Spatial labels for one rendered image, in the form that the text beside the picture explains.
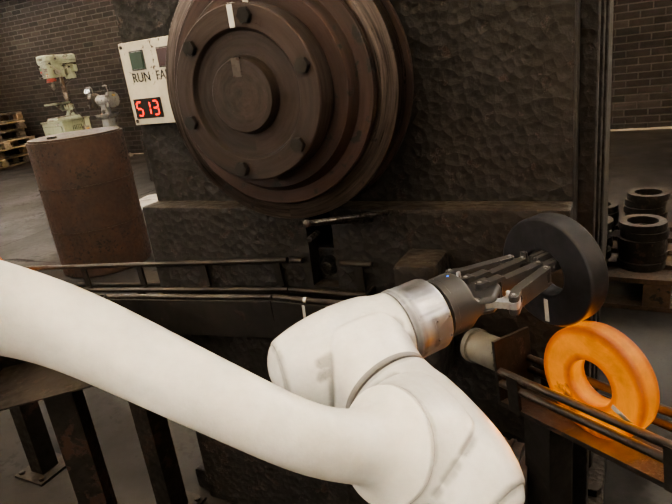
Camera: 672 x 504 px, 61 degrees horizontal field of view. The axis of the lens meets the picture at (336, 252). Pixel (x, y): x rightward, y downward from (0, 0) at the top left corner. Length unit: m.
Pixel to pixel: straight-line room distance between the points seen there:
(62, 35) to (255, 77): 9.91
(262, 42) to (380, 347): 0.55
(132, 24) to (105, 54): 8.74
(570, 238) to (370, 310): 0.29
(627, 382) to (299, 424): 0.47
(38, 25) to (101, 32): 1.39
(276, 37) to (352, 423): 0.63
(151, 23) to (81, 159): 2.48
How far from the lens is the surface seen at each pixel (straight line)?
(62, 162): 3.84
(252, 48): 0.97
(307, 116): 0.92
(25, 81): 11.73
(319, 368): 0.59
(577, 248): 0.77
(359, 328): 0.60
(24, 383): 1.39
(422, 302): 0.65
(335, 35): 0.94
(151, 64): 1.39
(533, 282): 0.74
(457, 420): 0.52
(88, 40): 10.40
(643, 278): 2.67
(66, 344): 0.44
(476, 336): 0.99
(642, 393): 0.80
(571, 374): 0.87
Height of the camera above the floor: 1.16
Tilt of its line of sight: 19 degrees down
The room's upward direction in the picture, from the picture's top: 7 degrees counter-clockwise
